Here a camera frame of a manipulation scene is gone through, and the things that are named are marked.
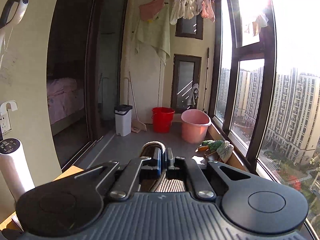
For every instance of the wall power socket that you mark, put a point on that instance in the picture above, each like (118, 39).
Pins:
(5, 123)

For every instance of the broom with beige head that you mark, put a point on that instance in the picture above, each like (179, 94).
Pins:
(137, 124)

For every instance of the sock drying hanger rack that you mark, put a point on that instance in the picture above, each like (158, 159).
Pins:
(187, 9)

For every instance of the pink plastic bucket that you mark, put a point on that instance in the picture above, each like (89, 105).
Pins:
(194, 125)

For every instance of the striped beige black garment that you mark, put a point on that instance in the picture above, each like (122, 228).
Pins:
(163, 184)

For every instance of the white wall hook holder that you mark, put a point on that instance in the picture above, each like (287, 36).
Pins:
(5, 106)

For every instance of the grey cloth on door handle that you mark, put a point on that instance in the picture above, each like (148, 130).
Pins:
(193, 95)

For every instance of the pink hanging garment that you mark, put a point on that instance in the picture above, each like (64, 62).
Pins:
(149, 10)

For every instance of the white black vacuum handle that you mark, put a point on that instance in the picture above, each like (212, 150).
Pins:
(11, 15)

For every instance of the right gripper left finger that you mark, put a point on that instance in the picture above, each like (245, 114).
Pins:
(155, 166)

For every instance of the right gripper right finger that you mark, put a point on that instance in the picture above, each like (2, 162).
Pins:
(175, 166)

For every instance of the white trash bin black lid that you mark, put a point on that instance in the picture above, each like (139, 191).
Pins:
(123, 117)

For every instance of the mop pole in corner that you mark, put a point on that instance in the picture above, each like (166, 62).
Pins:
(206, 80)

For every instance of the white cylindrical appliance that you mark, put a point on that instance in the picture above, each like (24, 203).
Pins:
(14, 168)

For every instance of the red plastic bucket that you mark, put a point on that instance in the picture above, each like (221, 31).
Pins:
(162, 119)

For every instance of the cloth hanging at window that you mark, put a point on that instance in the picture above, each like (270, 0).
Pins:
(260, 22)

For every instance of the bed with pink bedding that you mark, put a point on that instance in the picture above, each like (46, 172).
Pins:
(66, 104)

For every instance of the green hanging towel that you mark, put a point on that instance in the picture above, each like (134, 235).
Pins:
(155, 33)

